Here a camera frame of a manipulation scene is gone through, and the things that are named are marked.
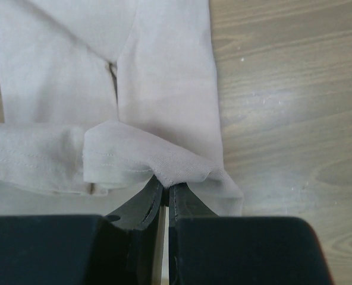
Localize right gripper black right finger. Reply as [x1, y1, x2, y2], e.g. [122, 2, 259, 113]
[169, 183, 334, 284]

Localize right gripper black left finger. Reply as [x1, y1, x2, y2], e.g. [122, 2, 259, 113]
[0, 178, 164, 284]

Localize beige t shirt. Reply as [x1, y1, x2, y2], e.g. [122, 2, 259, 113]
[0, 1, 243, 216]

